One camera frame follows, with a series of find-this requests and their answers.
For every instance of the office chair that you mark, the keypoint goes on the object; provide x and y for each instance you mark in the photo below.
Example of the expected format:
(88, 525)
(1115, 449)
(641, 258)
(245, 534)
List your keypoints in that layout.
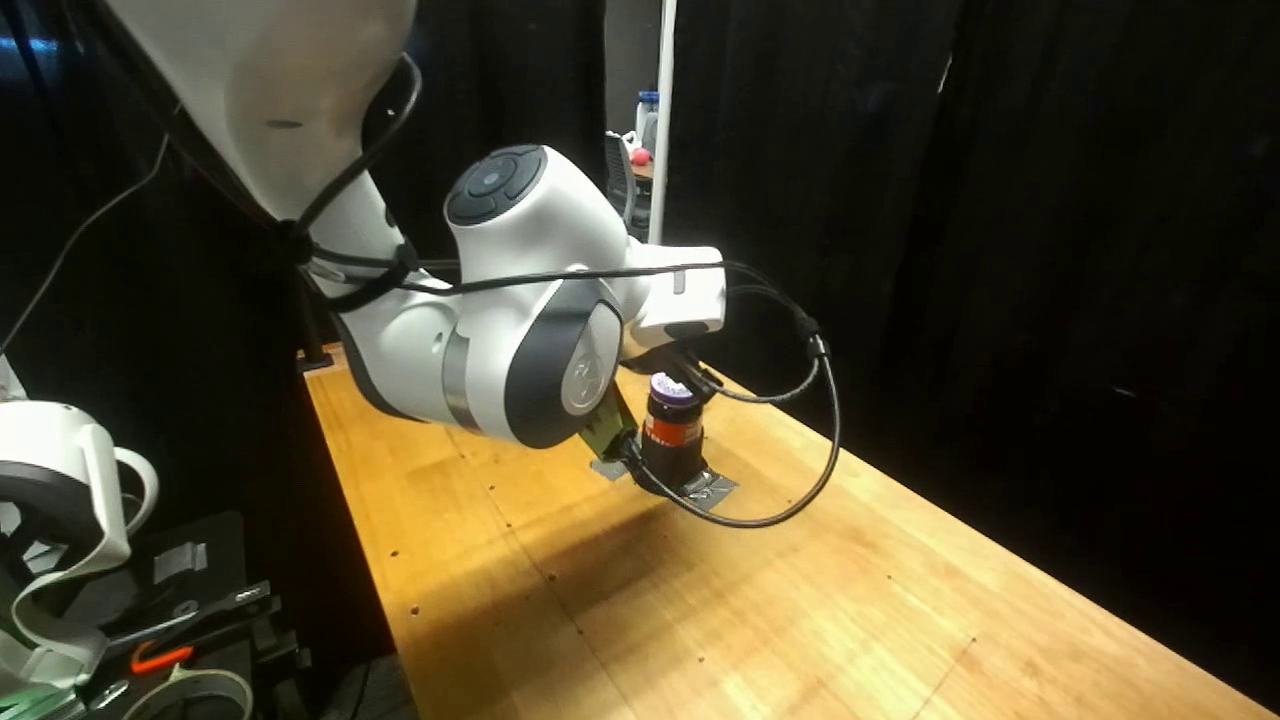
(620, 180)

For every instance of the black curtain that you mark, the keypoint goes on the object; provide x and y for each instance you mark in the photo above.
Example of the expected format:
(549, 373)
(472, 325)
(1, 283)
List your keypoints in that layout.
(1000, 250)

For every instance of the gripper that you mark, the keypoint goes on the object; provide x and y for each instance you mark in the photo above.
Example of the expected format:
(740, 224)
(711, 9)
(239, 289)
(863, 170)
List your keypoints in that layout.
(650, 355)

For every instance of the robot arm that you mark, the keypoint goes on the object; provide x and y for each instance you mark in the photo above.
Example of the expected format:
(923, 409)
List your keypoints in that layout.
(520, 250)

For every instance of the white pole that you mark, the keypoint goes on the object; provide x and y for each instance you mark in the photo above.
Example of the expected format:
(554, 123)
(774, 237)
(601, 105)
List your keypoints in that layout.
(662, 120)

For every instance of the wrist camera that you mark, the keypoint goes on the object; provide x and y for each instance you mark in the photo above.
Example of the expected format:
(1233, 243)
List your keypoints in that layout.
(605, 425)

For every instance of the black clamp with orange trigger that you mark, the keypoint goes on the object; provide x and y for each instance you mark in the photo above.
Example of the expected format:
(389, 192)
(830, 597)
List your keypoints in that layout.
(190, 620)

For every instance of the silver metal plate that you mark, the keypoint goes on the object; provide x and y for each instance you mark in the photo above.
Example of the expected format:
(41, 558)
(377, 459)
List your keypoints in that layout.
(712, 490)

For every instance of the white bottle with blue cap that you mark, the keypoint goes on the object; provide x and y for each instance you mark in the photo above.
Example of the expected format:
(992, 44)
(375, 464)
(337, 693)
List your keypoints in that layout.
(648, 118)

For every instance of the dark bottle with orange label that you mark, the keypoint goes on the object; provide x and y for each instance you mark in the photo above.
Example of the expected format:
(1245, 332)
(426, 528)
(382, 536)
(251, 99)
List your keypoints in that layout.
(672, 440)

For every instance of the white headset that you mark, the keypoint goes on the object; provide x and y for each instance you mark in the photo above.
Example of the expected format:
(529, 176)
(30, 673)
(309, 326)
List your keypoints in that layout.
(55, 450)

